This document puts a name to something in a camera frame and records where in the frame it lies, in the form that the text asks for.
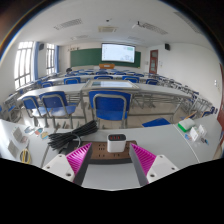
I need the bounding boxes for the green chalkboard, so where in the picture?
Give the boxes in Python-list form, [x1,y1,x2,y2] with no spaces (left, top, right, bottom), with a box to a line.
[69,47,142,69]

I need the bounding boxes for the blue window curtain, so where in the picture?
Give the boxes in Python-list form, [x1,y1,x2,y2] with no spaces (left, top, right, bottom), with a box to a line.
[33,41,41,81]
[54,45,60,74]

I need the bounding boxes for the rows of grey desks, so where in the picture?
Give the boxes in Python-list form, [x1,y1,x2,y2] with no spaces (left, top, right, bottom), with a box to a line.
[3,71,214,124]

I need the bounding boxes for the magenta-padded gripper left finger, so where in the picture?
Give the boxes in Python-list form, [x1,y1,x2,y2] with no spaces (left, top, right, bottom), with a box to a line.
[42,143,93,187]

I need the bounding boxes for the white charger block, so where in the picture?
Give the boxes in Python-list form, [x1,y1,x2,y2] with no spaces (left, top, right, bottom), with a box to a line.
[106,133,127,153]

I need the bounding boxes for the small white box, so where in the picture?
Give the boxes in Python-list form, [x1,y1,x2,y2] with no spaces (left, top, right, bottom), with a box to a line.
[197,124,208,138]
[189,127,200,142]

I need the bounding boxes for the group of blue chairs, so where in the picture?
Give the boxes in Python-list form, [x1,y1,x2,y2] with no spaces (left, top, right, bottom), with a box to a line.
[0,68,218,130]

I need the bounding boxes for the group of ceiling lights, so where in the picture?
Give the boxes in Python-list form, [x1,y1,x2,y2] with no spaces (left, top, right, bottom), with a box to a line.
[53,11,203,36]

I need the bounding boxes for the brown classroom door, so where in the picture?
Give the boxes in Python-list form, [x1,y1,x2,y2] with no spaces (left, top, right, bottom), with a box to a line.
[148,49,159,75]

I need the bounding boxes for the black coiled cable bundle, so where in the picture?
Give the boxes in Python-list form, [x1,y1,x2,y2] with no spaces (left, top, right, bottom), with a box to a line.
[47,119,99,151]

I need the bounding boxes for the orange wooden lectern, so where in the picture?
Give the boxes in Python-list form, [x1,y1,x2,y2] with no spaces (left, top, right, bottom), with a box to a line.
[98,63,116,70]

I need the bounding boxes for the ceiling projector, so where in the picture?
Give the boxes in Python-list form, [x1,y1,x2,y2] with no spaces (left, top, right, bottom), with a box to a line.
[131,21,143,30]

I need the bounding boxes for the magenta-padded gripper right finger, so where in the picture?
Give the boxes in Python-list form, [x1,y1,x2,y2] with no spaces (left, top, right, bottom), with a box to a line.
[128,143,180,187]

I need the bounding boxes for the white standing card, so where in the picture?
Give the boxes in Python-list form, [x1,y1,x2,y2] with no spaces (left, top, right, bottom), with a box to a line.
[12,126,24,143]
[7,139,19,158]

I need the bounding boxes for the framed desktop display panel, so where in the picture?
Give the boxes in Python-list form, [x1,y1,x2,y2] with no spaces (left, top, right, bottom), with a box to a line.
[81,79,140,91]

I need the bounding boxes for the projection screen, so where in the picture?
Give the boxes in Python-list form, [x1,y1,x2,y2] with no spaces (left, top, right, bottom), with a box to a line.
[101,42,136,64]

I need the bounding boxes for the yellow tape roll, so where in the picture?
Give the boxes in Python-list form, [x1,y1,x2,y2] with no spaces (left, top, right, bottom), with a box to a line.
[19,148,32,165]

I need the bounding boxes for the green and white box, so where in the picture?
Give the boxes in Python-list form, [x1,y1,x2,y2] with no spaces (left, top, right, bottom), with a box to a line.
[177,118,197,133]

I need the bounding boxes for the ceiling air vent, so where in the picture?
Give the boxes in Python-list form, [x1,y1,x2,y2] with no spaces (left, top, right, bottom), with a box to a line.
[97,26,118,33]

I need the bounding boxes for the large classroom window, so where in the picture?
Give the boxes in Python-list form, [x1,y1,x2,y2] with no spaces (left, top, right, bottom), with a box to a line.
[45,43,56,76]
[13,41,35,90]

